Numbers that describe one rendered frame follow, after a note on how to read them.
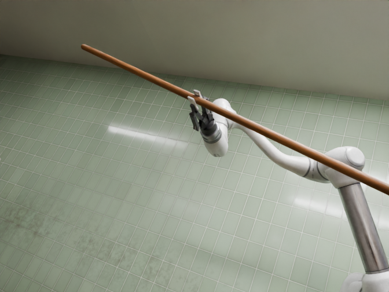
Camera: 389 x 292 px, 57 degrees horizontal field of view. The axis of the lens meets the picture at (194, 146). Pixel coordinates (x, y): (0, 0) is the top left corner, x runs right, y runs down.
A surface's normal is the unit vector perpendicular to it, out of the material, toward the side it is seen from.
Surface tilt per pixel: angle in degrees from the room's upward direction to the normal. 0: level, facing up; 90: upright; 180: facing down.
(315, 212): 90
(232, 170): 90
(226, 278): 90
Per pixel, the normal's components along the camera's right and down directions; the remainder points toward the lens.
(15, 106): -0.29, -0.52
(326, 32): -0.37, 0.84
